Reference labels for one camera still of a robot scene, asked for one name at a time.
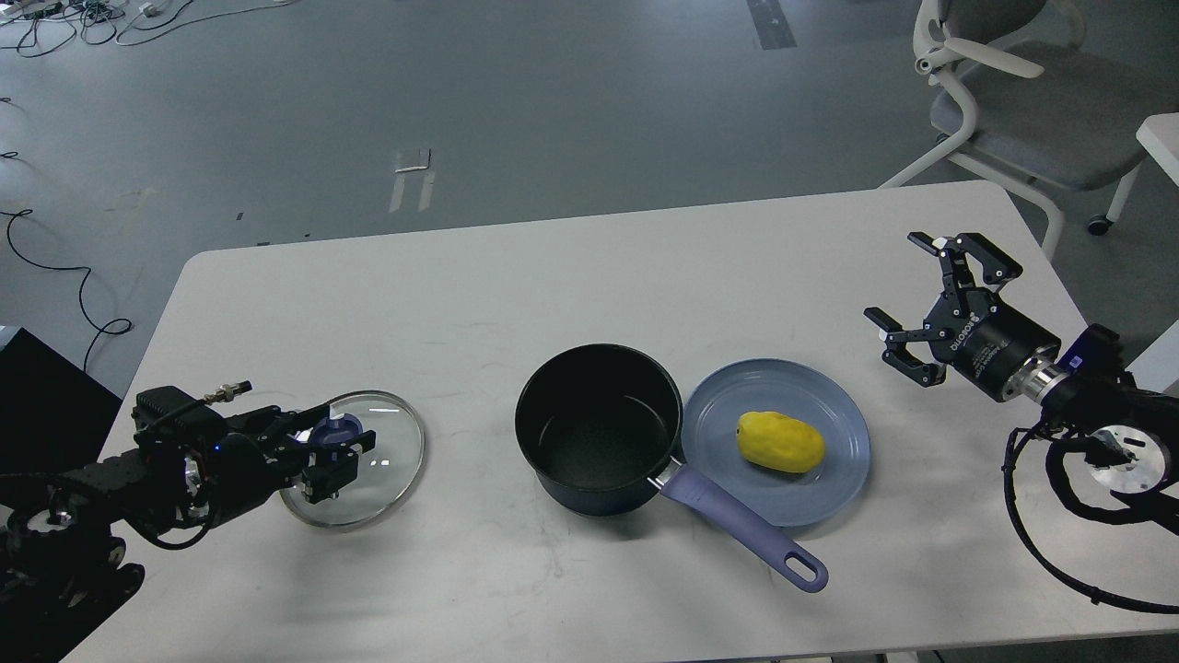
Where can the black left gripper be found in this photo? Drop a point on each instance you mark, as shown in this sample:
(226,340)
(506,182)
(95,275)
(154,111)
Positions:
(236,463)

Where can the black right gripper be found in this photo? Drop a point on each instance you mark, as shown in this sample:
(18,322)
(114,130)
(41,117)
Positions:
(986,341)

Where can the glass pot lid purple knob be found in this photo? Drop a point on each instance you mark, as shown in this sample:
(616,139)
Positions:
(385,474)

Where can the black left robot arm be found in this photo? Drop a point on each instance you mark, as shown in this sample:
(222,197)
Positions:
(64,571)

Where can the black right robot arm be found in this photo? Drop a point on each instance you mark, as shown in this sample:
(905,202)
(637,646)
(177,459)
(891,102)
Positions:
(1111,445)

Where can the white grey office chair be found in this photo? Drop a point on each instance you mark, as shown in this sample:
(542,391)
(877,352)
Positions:
(1032,112)

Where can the black box at left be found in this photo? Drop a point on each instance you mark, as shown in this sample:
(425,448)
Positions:
(54,417)

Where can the blue plastic plate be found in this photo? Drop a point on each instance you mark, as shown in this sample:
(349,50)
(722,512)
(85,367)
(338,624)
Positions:
(710,420)

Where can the white table corner right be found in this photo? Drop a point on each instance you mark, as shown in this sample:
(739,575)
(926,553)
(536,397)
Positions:
(1158,134)

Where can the dark blue saucepan purple handle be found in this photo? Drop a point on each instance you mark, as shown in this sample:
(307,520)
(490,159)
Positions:
(600,424)

